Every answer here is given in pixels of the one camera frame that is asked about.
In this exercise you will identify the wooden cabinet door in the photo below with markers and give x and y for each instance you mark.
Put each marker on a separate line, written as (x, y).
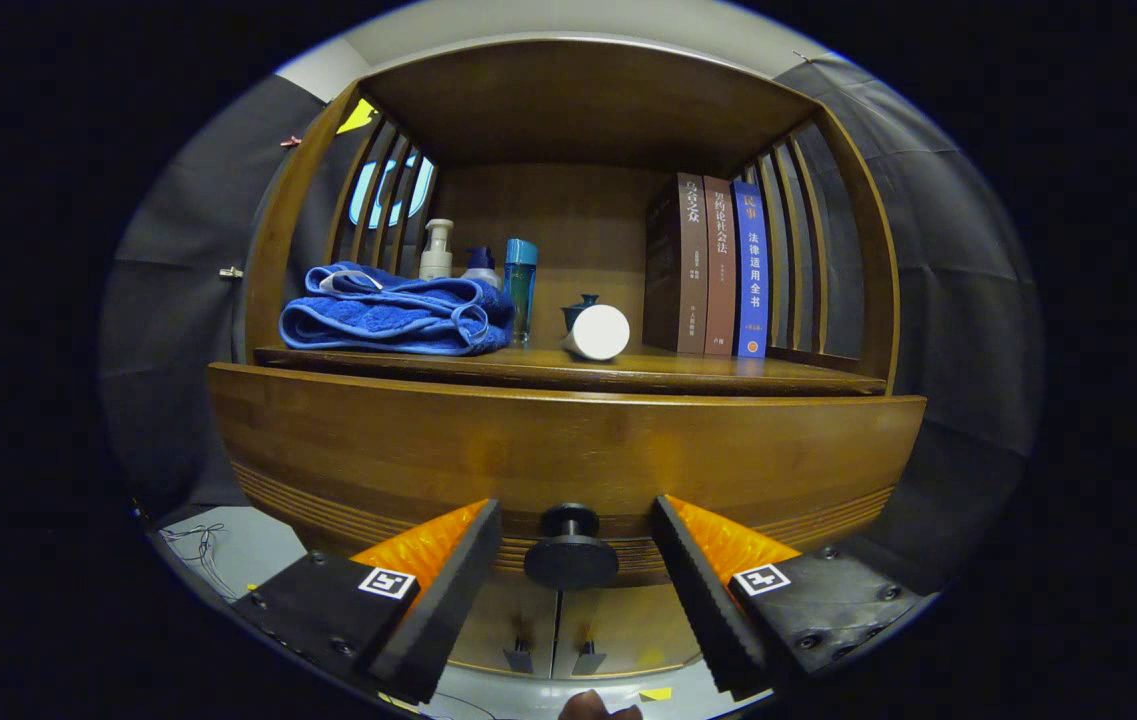
(628, 630)
(508, 620)

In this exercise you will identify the white pump bottle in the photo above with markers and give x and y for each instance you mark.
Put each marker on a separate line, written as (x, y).
(436, 260)

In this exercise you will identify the white and green tube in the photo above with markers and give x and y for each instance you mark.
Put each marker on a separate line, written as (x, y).
(600, 333)

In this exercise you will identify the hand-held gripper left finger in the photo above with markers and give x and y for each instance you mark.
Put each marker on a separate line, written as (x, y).
(448, 600)

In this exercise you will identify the black round drawer knob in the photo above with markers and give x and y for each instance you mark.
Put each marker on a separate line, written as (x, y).
(571, 560)

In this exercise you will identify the blue lidded teacup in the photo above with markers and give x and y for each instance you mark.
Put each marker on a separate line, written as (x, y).
(576, 315)

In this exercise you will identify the white bottle with blue cap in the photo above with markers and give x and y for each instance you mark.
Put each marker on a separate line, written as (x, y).
(480, 270)

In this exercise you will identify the yellow tape piece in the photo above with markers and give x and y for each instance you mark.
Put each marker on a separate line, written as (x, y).
(656, 693)

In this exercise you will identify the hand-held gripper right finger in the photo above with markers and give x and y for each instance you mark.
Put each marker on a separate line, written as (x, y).
(703, 600)

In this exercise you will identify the wooden drawer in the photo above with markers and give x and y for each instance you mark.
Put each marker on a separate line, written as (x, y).
(568, 450)

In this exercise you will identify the clear teal bottle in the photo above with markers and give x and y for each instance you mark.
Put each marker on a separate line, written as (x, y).
(520, 290)

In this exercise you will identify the dark brown book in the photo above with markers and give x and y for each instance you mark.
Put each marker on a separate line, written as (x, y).
(693, 270)

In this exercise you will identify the blue folded towel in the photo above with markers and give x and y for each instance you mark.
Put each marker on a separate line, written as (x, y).
(388, 315)

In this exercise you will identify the blue book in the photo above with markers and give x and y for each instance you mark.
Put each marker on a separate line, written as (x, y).
(752, 270)

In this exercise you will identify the wooden countertop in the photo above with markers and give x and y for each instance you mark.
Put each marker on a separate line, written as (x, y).
(688, 368)

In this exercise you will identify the reddish brown book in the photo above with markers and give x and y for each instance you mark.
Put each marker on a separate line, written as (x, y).
(719, 270)

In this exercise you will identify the wooden cabinet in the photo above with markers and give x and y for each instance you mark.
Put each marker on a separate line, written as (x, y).
(578, 100)

